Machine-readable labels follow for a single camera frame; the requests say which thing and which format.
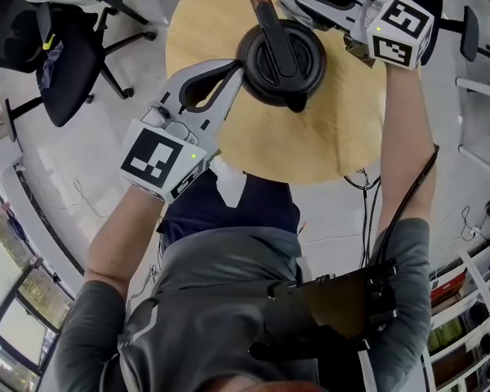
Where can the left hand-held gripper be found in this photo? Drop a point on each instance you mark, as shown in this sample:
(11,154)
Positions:
(155,157)

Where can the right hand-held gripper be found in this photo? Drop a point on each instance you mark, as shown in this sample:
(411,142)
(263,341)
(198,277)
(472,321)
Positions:
(404,19)

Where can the dark grey kettle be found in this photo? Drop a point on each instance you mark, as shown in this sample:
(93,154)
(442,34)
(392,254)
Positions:
(269,72)

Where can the person's left forearm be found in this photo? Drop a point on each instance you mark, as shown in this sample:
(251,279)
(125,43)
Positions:
(118,243)

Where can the person's right forearm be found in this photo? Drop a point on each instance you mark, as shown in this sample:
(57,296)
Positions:
(404,145)

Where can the crumpled blue cloth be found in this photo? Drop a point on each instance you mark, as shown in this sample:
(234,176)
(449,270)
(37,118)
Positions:
(51,65)

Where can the round wooden table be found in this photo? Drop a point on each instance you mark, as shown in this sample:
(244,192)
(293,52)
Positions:
(302,145)

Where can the person's dark shorts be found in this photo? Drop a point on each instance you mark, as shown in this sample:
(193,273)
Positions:
(237,210)

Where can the black office chair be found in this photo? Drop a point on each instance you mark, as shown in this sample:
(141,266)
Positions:
(69,76)
(469,35)

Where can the yellow cup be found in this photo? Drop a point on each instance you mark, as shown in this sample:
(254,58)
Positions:
(48,42)

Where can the person's grey shirt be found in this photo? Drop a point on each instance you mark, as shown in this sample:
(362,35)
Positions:
(212,300)

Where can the black chest pack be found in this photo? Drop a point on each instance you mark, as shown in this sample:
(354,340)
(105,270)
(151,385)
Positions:
(330,308)

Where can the red box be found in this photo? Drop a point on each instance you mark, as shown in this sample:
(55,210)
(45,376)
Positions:
(447,290)

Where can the white shelf unit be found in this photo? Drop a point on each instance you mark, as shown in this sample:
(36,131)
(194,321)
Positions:
(477,278)

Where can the window with black frame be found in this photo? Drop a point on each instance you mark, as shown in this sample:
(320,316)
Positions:
(16,300)

